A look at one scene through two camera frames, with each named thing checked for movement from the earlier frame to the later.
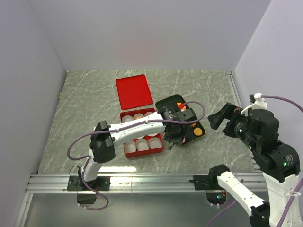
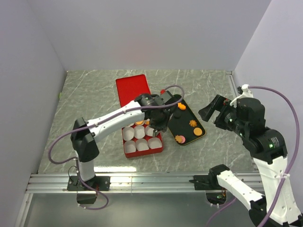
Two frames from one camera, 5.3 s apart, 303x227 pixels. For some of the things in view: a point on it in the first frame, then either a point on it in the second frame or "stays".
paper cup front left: x=130 y=146 stays
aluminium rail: x=134 y=184 stays
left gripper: x=177 y=140 -> x=163 y=126
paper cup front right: x=154 y=143 stays
